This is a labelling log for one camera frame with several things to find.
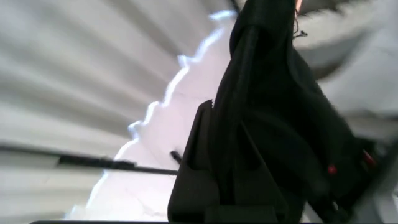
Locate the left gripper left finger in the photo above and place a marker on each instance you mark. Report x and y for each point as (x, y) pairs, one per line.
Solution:
(192, 186)

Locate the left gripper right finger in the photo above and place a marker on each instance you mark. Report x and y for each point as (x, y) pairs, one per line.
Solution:
(258, 193)

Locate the black garment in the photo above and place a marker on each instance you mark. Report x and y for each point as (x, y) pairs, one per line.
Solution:
(280, 93)

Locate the pink clothes hanger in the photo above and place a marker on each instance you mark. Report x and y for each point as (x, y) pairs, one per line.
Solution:
(298, 3)

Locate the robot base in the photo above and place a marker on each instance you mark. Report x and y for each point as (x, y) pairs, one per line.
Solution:
(368, 160)

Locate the black clothes rack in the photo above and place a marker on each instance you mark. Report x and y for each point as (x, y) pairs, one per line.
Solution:
(93, 161)

